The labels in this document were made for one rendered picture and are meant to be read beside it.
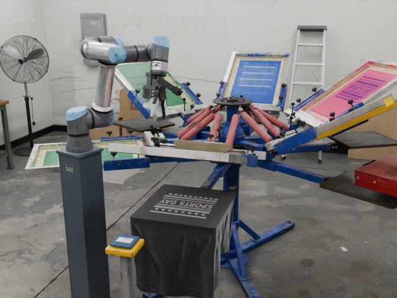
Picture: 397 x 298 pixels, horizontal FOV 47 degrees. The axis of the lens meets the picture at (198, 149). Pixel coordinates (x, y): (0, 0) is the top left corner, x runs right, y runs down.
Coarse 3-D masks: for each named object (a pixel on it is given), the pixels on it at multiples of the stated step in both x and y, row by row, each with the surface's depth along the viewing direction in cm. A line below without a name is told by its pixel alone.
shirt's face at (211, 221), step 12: (156, 192) 261; (168, 192) 261; (180, 192) 261; (192, 192) 261; (204, 192) 261; (216, 192) 261; (228, 192) 261; (144, 204) 245; (156, 204) 245; (216, 204) 245; (228, 204) 245; (132, 216) 230; (144, 216) 230; (156, 216) 230; (168, 216) 230; (180, 216) 230; (216, 216) 230
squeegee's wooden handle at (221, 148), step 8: (176, 144) 271; (184, 144) 269; (192, 144) 268; (200, 144) 267; (208, 144) 265; (216, 144) 264; (224, 144) 263; (232, 144) 262; (216, 152) 264; (224, 152) 262
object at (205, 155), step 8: (112, 144) 216; (120, 144) 215; (120, 152) 215; (128, 152) 214; (136, 152) 213; (144, 152) 212; (152, 152) 210; (160, 152) 209; (168, 152) 208; (176, 152) 207; (184, 152) 206; (192, 152) 205; (200, 152) 204; (208, 152) 203; (216, 160) 202; (224, 160) 201; (232, 160) 209; (240, 160) 228
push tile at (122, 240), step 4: (120, 236) 205; (124, 236) 205; (128, 236) 205; (132, 236) 205; (116, 240) 202; (120, 240) 202; (124, 240) 202; (128, 240) 202; (132, 240) 202; (136, 240) 202; (112, 244) 198; (116, 244) 198; (120, 244) 198; (124, 244) 198; (128, 244) 198; (132, 244) 198
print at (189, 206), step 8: (160, 200) 249; (168, 200) 249; (176, 200) 249; (184, 200) 249; (192, 200) 249; (200, 200) 249; (208, 200) 249; (216, 200) 249; (152, 208) 239; (160, 208) 239; (168, 208) 239; (176, 208) 239; (184, 208) 239; (192, 208) 239; (200, 208) 239; (208, 208) 239; (192, 216) 230; (200, 216) 230
